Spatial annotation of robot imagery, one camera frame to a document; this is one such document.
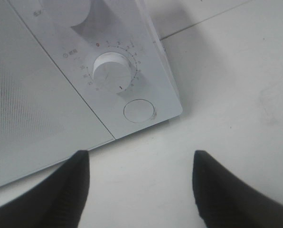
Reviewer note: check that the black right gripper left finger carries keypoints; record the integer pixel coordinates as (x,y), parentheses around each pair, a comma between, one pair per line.
(57,202)

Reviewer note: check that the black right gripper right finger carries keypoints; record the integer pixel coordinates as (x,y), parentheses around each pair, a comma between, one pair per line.
(224,201)

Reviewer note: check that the white microwave door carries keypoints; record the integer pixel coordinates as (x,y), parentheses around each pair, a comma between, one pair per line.
(43,119)

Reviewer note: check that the round white door button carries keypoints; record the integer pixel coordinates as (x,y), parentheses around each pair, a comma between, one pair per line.
(138,111)

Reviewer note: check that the lower white timer knob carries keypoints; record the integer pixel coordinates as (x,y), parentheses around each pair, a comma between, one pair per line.
(112,72)

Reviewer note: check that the white microwave oven body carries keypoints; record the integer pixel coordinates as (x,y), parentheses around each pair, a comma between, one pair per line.
(121,26)

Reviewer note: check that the upper white power knob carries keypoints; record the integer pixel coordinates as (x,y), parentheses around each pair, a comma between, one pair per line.
(67,13)

